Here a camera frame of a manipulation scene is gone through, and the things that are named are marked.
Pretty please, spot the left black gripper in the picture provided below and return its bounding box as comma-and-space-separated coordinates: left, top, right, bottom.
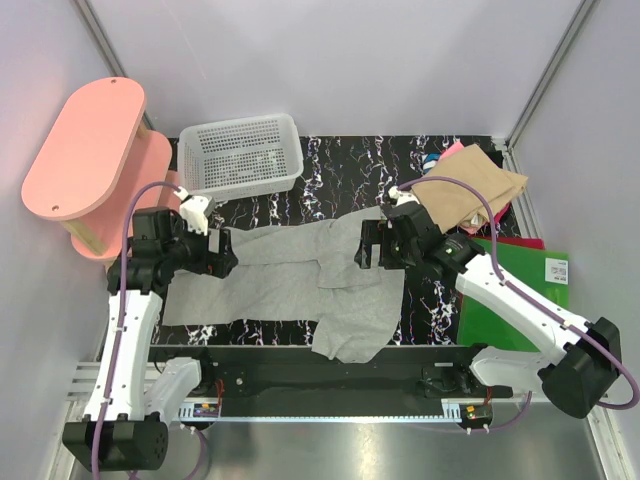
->
164, 214, 237, 277

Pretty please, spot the grey t-shirt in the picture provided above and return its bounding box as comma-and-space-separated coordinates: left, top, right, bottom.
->
163, 207, 405, 363

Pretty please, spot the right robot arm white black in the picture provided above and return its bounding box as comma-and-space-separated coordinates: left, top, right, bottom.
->
354, 202, 622, 419

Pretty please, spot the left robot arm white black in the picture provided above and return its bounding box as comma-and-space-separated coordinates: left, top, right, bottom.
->
62, 207, 238, 478

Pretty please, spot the tan folded t-shirt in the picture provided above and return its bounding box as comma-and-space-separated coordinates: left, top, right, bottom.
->
411, 144, 528, 231

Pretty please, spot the blue white cloth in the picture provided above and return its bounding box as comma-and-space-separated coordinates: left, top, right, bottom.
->
421, 153, 440, 175

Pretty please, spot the black marble pattern mat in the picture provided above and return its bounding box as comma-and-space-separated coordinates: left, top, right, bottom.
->
149, 134, 531, 348

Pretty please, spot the white plastic basket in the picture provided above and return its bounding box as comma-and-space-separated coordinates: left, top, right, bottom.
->
177, 113, 304, 203

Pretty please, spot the pink cloth in pile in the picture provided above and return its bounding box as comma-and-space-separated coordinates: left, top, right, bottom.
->
440, 141, 465, 159

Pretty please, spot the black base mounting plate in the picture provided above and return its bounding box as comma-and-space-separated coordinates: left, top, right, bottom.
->
148, 346, 513, 407

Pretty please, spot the red folder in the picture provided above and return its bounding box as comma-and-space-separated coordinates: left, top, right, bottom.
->
497, 237, 545, 250

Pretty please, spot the green plastic folder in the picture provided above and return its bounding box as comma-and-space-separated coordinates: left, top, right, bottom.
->
455, 240, 575, 363

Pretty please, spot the pink two-tier shelf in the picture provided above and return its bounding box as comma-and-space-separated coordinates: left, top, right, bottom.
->
21, 77, 180, 265

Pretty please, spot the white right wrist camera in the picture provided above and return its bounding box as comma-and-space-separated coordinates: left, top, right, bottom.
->
388, 186, 420, 207

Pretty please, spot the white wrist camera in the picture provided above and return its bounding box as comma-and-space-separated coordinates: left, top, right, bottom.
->
388, 186, 420, 207
175, 187, 216, 236

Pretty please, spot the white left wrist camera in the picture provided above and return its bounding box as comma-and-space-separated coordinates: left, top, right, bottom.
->
175, 187, 216, 236

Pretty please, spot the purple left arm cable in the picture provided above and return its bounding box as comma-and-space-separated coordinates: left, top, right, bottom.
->
92, 180, 209, 480

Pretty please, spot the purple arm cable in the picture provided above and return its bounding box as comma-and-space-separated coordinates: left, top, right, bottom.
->
397, 175, 640, 434
92, 180, 209, 480

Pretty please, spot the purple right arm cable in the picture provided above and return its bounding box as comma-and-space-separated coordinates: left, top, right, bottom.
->
397, 175, 640, 434

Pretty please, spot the aluminium frame rail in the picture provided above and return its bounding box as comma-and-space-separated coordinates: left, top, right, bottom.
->
64, 361, 166, 401

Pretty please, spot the white slotted cable duct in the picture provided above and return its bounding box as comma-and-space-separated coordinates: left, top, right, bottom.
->
174, 399, 462, 423

